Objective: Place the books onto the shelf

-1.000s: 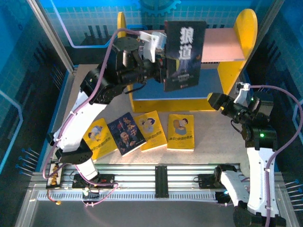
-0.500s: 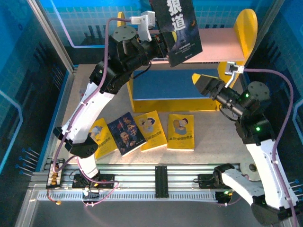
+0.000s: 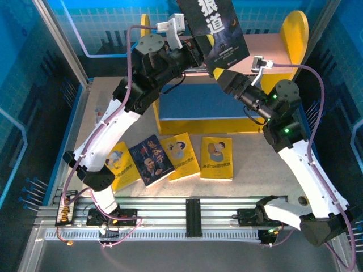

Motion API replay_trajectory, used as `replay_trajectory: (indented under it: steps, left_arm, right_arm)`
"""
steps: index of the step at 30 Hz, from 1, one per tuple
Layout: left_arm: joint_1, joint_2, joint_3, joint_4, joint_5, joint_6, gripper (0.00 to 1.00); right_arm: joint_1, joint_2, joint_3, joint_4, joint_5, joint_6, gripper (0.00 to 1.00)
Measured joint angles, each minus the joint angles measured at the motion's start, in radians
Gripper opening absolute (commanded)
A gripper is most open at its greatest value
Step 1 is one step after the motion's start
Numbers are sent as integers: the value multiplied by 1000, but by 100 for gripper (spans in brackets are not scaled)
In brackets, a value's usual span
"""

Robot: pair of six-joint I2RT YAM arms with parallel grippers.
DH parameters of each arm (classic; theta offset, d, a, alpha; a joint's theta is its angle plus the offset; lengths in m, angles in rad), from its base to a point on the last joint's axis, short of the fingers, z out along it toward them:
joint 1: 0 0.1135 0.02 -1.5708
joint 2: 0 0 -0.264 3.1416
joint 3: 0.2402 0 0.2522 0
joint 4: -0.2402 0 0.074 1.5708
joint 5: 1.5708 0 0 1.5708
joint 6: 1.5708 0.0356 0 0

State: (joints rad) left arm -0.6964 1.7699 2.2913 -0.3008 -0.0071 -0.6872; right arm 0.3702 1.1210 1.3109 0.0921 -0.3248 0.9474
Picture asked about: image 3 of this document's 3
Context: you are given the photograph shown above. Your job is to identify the black wolf cover book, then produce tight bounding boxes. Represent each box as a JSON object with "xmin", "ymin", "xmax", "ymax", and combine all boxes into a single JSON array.
[{"xmin": 176, "ymin": 0, "xmax": 251, "ymax": 79}]

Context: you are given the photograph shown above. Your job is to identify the yellow book backpack figure print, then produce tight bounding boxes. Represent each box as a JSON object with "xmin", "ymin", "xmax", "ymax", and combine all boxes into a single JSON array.
[{"xmin": 200, "ymin": 136, "xmax": 234, "ymax": 181}]

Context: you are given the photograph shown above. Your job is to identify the yellow book boy witch print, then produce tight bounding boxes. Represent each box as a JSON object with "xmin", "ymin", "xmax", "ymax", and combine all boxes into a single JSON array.
[{"xmin": 159, "ymin": 131, "xmax": 201, "ymax": 182}]

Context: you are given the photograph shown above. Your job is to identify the dark blue portrait cover book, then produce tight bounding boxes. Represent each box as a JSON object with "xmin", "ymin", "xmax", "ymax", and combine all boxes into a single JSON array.
[{"xmin": 128, "ymin": 134, "xmax": 176, "ymax": 188}]

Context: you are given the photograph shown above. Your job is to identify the yellow bookshelf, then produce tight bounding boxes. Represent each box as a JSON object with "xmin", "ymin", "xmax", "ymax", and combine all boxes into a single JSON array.
[{"xmin": 141, "ymin": 10, "xmax": 309, "ymax": 135}]

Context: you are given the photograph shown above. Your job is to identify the blue table side strip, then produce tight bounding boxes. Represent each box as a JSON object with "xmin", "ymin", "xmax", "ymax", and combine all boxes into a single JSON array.
[{"xmin": 42, "ymin": 83, "xmax": 87, "ymax": 206}]

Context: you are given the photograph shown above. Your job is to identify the white tape roll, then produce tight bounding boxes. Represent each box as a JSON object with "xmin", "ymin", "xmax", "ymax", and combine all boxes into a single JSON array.
[{"xmin": 285, "ymin": 193, "xmax": 310, "ymax": 209}]

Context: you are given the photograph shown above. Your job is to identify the small black controller box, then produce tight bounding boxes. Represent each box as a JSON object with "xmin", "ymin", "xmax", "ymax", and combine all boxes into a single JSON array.
[
  {"xmin": 98, "ymin": 223, "xmax": 120, "ymax": 243},
  {"xmin": 258, "ymin": 228, "xmax": 281, "ymax": 247}
]

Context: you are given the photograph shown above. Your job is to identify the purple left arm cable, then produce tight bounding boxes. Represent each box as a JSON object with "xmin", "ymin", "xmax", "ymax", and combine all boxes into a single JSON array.
[{"xmin": 61, "ymin": 24, "xmax": 159, "ymax": 250}]

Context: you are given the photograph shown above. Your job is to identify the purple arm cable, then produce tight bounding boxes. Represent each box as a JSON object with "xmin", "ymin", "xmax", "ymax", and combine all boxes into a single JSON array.
[
  {"xmin": 61, "ymin": 24, "xmax": 159, "ymax": 250},
  {"xmin": 260, "ymin": 62, "xmax": 357, "ymax": 270}
]

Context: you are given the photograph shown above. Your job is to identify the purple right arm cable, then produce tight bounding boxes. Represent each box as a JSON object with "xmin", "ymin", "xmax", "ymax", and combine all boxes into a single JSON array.
[{"xmin": 260, "ymin": 62, "xmax": 357, "ymax": 270}]

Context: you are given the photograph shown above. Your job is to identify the aluminium enclosure post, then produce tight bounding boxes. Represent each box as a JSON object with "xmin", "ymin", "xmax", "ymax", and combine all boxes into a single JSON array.
[
  {"xmin": 31, "ymin": 0, "xmax": 91, "ymax": 87},
  {"xmin": 307, "ymin": 0, "xmax": 343, "ymax": 57}
]

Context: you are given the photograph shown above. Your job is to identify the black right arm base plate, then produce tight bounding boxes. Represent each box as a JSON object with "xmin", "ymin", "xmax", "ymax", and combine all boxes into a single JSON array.
[{"xmin": 237, "ymin": 207, "xmax": 267, "ymax": 227}]

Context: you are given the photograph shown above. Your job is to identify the black rail bracket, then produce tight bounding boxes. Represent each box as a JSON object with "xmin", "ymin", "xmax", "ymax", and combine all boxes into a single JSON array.
[{"xmin": 184, "ymin": 198, "xmax": 202, "ymax": 238}]

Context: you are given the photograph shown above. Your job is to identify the aluminium rail frame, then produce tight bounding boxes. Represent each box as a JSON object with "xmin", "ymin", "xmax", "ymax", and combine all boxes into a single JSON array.
[{"xmin": 38, "ymin": 194, "xmax": 290, "ymax": 231}]

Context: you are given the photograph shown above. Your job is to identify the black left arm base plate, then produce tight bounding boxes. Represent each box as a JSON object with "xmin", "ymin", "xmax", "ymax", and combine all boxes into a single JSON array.
[{"xmin": 86, "ymin": 207, "xmax": 138, "ymax": 227}]

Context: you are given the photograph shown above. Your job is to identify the black wire terminal strip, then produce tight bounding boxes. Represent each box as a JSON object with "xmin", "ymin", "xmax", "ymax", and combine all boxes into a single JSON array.
[{"xmin": 54, "ymin": 189, "xmax": 79, "ymax": 227}]

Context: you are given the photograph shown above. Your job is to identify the grey slotted cable duct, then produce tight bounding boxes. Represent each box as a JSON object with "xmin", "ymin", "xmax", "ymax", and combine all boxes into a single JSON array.
[{"xmin": 45, "ymin": 228, "xmax": 261, "ymax": 242}]

